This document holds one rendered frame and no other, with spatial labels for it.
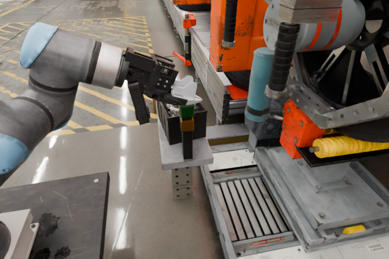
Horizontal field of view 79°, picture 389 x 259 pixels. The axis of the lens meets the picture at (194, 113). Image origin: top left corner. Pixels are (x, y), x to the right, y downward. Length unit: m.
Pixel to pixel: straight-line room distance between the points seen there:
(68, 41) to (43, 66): 0.06
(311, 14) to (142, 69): 0.33
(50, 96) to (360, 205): 1.06
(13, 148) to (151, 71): 0.28
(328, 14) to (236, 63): 0.74
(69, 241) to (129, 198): 0.48
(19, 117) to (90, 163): 1.05
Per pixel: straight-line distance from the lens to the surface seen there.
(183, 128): 0.68
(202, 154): 0.80
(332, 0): 0.50
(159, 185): 1.30
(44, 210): 0.98
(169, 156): 0.79
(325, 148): 0.80
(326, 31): 0.68
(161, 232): 1.16
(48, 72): 0.52
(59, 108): 0.55
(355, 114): 0.68
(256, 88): 0.85
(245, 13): 1.14
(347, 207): 1.10
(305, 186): 1.09
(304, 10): 0.47
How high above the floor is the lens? 1.00
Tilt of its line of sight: 34 degrees down
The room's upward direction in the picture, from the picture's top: straight up
